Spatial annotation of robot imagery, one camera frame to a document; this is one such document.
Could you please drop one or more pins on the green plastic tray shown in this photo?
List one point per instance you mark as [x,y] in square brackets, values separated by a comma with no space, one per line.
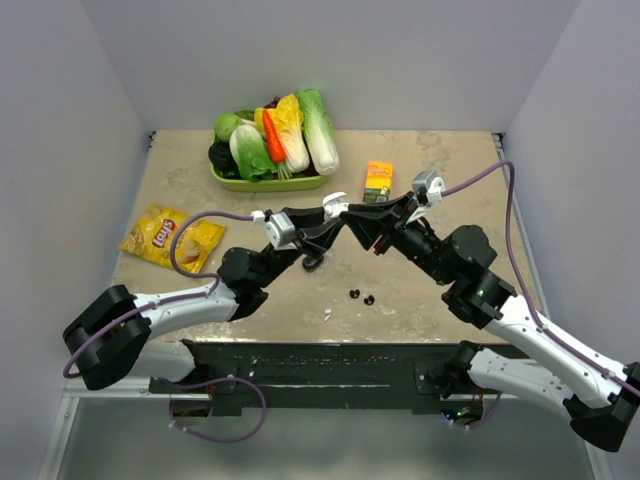
[268,186]

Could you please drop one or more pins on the black toy vegetable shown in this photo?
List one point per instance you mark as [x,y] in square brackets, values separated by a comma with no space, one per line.
[220,155]

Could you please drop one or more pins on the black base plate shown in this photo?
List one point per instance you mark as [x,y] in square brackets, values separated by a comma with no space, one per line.
[413,377]

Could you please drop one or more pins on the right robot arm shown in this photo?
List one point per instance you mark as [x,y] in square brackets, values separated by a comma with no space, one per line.
[598,395]

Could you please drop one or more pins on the black earbud charging case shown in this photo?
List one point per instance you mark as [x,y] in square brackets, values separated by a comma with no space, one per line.
[312,262]

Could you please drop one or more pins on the yellow chips bag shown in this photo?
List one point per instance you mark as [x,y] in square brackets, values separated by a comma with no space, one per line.
[151,237]

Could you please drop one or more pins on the yellow leaf cabbage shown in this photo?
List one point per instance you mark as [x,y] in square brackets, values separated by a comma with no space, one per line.
[288,121]

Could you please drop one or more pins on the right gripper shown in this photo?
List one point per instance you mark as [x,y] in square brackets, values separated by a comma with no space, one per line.
[370,221]

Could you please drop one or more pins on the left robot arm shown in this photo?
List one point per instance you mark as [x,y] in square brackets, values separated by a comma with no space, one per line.
[120,329]

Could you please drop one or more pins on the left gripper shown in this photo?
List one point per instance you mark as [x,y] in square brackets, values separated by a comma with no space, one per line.
[313,234]

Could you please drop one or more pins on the orange juice box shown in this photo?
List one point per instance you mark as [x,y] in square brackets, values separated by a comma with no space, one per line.
[378,182]

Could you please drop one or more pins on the round green vegetable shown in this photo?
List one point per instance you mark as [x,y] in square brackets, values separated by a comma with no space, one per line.
[225,125]

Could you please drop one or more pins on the orange carrot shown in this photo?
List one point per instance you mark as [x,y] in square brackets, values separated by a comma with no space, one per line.
[275,148]

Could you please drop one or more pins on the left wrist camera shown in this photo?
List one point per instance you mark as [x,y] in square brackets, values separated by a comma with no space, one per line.
[280,231]

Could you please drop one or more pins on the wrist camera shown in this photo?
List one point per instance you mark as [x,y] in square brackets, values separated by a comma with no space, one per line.
[428,187]
[280,231]

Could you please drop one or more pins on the white earbud charging case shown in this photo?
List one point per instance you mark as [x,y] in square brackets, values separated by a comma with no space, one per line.
[334,204]

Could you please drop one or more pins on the green white bok choy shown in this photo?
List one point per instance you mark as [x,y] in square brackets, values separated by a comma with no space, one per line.
[250,154]

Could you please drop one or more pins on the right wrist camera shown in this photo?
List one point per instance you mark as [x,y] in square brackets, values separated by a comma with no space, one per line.
[428,187]

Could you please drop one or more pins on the napa cabbage right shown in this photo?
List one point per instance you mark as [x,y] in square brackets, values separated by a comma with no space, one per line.
[318,132]

